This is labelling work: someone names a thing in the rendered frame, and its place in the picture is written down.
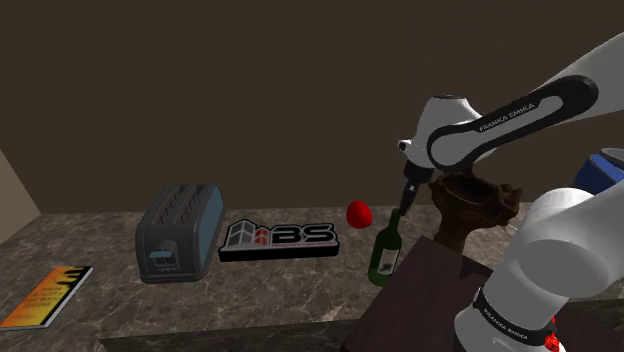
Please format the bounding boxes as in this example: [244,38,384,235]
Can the orange book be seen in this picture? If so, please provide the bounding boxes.
[0,265,94,332]

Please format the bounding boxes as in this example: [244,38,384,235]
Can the dark grey blue toaster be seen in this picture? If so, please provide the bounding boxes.
[135,183,226,285]

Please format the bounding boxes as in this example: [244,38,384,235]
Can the brown carved wooden bowl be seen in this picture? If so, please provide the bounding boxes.
[427,167,524,253]

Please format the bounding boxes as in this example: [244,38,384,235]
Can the red ball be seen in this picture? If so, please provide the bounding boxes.
[345,200,374,230]

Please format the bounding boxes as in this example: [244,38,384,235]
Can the blue box with grey lid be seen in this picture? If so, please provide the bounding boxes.
[571,147,624,197]

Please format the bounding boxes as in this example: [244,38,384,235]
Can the green wine bottle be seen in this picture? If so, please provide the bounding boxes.
[367,208,404,288]

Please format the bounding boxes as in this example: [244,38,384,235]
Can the black logo sign plaque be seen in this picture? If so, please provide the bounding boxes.
[218,219,340,263]

